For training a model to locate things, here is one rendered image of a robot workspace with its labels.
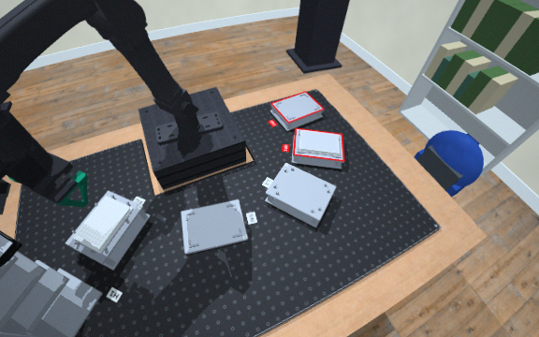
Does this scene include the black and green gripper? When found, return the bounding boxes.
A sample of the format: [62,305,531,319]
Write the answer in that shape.
[0,137,89,208]

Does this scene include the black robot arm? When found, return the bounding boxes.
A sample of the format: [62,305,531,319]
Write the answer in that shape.
[0,0,223,214]

